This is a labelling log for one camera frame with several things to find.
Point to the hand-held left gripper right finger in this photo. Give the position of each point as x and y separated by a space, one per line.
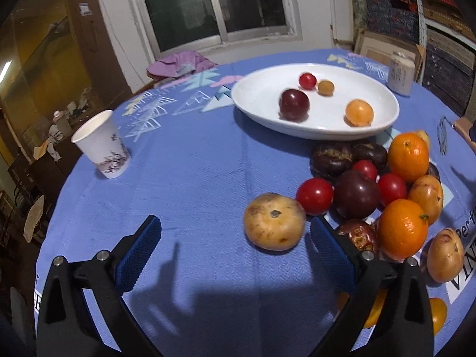
334 253

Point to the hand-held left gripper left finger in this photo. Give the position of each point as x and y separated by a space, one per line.
139 253

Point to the reddish-brown wrinkled fruit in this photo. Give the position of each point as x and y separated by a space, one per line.
359 236

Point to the tan round pear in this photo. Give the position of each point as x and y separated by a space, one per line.
274 222

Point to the dark wrinkled passion fruit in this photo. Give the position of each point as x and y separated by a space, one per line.
331 159
370 153

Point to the speckled yellow-brown fruit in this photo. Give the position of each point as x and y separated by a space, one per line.
426 198

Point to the tan speckled fruit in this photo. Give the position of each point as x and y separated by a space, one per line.
445 254

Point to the small dark brown fruit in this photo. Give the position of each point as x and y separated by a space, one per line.
433 171

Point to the white oval plate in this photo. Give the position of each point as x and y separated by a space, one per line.
260 93

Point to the blue printed tablecloth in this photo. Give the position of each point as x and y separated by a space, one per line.
193 178

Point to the woven straw fan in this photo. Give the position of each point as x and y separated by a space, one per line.
33 214

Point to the white floral paper cup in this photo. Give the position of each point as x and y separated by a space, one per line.
96 145

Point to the dark wooden chair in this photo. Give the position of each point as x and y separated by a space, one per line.
22 173

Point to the yellow-orange round fruit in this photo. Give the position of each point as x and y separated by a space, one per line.
359 113

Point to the small dark red plum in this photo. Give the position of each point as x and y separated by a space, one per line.
294 105

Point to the small brown-orange fruit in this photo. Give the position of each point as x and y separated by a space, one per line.
325 88

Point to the small red cherry tomato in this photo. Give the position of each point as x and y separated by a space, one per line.
308 81

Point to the wooden armchair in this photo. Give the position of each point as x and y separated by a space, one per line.
156 78

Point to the white drink can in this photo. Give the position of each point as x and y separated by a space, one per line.
401 76

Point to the purple cloth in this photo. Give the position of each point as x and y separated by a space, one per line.
178 63

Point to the leaning cardboard picture frames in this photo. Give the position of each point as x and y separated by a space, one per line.
386 44

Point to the wooden glass display cabinet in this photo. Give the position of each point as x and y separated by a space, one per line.
44 44

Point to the stack of patterned boxes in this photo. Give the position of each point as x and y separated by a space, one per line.
446 44

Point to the paper label on cabinet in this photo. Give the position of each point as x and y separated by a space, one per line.
84 9

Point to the sliding glass window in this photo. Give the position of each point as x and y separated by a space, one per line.
208 3

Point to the white shelf post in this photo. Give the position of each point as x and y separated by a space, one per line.
419 7

